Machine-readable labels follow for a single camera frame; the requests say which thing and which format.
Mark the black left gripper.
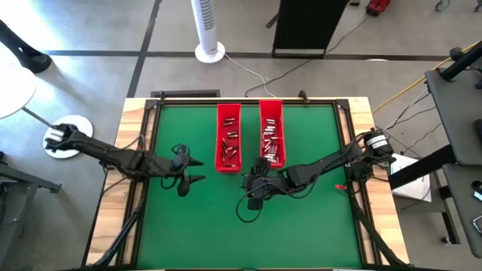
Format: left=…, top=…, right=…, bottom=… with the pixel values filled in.
left=171, top=144, right=207, bottom=197

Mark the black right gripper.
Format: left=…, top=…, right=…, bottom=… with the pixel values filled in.
left=243, top=157, right=280, bottom=211

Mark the red plastic bin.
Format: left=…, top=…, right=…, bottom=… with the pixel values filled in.
left=214, top=103, right=243, bottom=174
left=258, top=99, right=287, bottom=169

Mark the green table mat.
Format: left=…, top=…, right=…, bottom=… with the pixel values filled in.
left=136, top=104, right=363, bottom=269

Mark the black floor plate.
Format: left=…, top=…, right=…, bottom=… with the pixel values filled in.
left=150, top=89, right=221, bottom=99

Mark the white tower fan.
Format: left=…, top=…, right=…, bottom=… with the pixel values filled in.
left=190, top=0, right=227, bottom=64

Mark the white box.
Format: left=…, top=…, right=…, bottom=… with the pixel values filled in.
left=390, top=152, right=433, bottom=203

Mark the black standing panel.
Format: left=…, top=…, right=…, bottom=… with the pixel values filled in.
left=271, top=0, right=349, bottom=59

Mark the black support bar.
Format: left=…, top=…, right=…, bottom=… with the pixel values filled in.
left=387, top=145, right=459, bottom=190

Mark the grey metal stand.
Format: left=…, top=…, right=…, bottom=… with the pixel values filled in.
left=0, top=150, right=62, bottom=271

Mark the black stand leg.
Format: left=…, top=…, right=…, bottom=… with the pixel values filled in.
left=0, top=19, right=53, bottom=75

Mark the grey side table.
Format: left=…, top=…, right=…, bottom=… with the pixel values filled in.
left=442, top=165, right=482, bottom=260
left=424, top=67, right=482, bottom=166

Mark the red floor device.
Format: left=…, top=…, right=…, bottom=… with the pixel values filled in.
left=365, top=0, right=392, bottom=17

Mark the black pole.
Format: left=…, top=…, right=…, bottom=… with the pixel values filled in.
left=440, top=40, right=482, bottom=82

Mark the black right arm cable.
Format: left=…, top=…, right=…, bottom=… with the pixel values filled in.
left=236, top=186, right=272, bottom=224

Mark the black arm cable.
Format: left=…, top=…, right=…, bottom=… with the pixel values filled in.
left=236, top=186, right=272, bottom=224
left=160, top=144, right=189, bottom=190

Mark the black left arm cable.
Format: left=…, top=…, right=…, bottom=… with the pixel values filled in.
left=160, top=144, right=189, bottom=190

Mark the black table frame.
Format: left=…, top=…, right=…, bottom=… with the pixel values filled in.
left=117, top=96, right=379, bottom=270

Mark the black cable bundle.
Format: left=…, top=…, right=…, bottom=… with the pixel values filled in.
left=352, top=202, right=410, bottom=269
left=92, top=187, right=148, bottom=269

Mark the white power cable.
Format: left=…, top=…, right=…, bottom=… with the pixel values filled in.
left=224, top=53, right=278, bottom=98

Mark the black floor cable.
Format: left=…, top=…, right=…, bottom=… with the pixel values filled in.
left=244, top=14, right=372, bottom=98

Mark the yellow cable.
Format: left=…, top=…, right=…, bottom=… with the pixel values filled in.
left=372, top=41, right=481, bottom=114

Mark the white round pedestal table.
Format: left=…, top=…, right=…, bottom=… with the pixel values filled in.
left=0, top=37, right=94, bottom=159

